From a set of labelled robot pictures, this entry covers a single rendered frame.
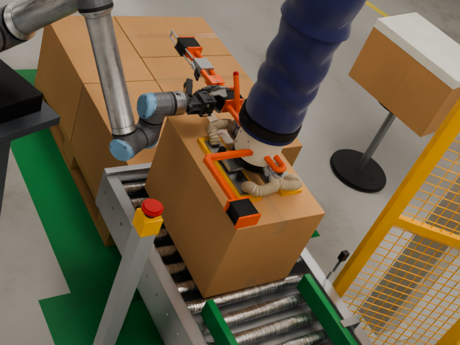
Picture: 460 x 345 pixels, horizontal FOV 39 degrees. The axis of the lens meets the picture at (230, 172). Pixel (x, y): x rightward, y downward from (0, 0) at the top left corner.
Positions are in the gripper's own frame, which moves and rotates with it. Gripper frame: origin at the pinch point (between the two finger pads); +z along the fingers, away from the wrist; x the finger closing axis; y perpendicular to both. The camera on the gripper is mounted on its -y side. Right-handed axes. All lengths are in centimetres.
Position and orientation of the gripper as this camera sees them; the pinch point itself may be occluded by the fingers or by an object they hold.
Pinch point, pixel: (224, 95)
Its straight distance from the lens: 259.7
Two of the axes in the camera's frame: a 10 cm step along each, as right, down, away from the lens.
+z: 8.3, -1.3, 5.4
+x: 3.0, -7.2, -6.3
